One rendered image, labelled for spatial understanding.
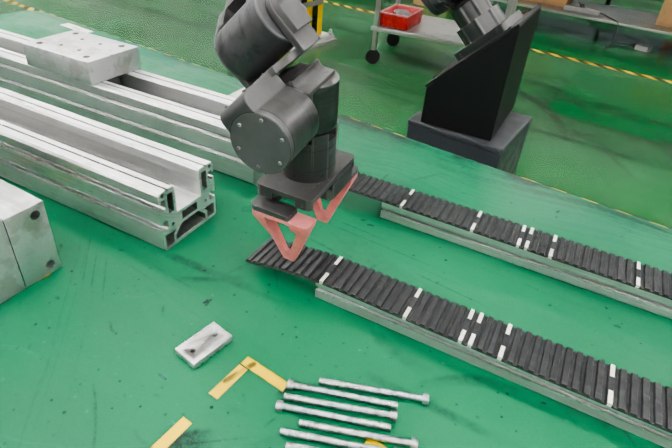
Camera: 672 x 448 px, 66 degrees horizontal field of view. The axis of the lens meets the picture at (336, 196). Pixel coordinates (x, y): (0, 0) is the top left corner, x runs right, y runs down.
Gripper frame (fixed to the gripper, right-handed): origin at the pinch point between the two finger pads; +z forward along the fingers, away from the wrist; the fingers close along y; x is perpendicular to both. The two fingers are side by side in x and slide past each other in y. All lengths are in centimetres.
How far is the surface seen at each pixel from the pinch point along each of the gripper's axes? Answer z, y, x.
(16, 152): -0.2, 5.3, -42.9
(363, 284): 2.5, 1.8, 8.3
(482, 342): 2.4, 3.2, 22.1
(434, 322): 2.5, 3.1, 17.0
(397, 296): 2.5, 1.6, 12.3
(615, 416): 4.6, 3.5, 35.2
